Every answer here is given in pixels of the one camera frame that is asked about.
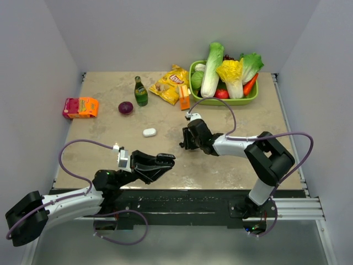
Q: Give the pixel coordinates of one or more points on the yellow leaf cabbage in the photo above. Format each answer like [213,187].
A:
[231,73]

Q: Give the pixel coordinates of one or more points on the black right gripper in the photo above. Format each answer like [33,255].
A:
[187,142]

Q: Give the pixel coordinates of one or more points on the long napa cabbage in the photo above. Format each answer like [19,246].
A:
[211,77]

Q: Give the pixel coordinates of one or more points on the pink orange snack box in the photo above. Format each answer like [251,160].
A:
[80,108]

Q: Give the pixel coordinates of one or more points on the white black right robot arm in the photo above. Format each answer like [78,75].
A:
[270,160]

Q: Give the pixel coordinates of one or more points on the green glass bottle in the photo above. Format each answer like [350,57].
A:
[141,94]

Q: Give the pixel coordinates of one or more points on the aluminium frame rail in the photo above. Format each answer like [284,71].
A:
[299,209]

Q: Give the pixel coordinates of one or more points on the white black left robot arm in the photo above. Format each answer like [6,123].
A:
[35,213]

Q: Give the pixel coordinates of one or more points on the round green cabbage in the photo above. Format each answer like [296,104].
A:
[196,79]

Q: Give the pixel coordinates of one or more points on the red apple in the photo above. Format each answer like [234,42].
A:
[221,94]

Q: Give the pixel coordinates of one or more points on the yellow Lays chips bag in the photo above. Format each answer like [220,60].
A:
[167,87]

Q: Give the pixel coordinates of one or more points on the orange carrot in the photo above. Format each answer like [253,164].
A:
[247,88]

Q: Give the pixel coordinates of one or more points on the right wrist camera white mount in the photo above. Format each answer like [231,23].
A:
[192,116]

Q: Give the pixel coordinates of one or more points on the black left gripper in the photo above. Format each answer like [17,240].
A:
[146,173]

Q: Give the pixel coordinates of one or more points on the orange juice carton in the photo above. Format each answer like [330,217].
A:
[184,97]

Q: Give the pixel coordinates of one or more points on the dark purple grapes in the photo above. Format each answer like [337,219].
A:
[227,57]

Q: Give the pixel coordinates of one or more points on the black earbud charging case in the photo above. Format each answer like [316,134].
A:
[165,159]

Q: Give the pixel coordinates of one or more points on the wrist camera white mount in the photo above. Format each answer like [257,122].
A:
[192,116]
[123,158]

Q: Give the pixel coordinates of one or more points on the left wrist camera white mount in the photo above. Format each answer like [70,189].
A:
[123,158]

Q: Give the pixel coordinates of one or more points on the white earbud charging case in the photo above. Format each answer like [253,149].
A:
[150,132]

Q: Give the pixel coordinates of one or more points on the red onion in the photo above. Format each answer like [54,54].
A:
[125,108]

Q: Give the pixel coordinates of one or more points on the green leaf lettuce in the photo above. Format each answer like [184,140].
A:
[252,64]

